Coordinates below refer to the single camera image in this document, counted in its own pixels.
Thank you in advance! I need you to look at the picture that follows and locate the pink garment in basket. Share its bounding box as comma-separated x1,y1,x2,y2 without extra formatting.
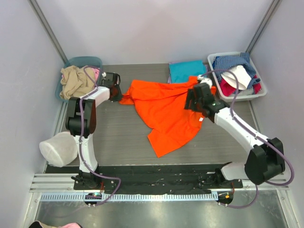
92,68,100,81

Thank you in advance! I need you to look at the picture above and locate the red garment in basket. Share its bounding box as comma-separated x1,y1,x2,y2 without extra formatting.
220,75,261,96

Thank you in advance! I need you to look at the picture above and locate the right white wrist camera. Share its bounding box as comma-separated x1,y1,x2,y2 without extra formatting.
197,75,213,88

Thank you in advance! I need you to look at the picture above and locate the teal plastic basket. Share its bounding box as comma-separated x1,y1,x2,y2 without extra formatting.
55,57,103,103

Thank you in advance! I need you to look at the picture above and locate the white mesh bag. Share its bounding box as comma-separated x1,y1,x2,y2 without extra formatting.
39,132,78,167

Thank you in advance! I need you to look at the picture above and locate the white plastic basket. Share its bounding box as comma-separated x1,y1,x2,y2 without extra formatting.
208,52,267,103

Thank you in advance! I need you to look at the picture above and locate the orange t shirt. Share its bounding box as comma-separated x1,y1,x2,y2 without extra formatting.
119,76,204,158

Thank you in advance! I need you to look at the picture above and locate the beige crumpled shirt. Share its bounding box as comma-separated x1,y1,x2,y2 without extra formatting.
59,66,97,100

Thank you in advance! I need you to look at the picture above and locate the blue checkered garment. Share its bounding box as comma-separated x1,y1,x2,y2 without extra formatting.
213,52,256,82

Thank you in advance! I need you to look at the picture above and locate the white slotted cable duct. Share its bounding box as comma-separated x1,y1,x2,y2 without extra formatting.
40,192,218,202

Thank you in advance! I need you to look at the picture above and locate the folded teal t shirt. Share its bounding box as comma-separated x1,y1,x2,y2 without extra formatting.
169,60,208,84

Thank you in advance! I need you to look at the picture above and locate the pink cloth at bottom edge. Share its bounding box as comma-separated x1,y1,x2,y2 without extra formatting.
28,220,83,228

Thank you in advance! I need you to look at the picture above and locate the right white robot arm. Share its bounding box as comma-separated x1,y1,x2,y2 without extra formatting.
185,83,285,188

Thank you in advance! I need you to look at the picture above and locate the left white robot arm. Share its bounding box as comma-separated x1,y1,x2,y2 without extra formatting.
66,72,122,190

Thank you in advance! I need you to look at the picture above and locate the white garment in basket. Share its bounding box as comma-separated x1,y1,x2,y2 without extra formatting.
220,65,251,90

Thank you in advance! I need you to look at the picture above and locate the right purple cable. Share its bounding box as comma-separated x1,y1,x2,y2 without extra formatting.
201,68,295,209

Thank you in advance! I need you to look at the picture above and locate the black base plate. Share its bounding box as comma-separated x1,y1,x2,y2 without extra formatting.
46,164,243,195

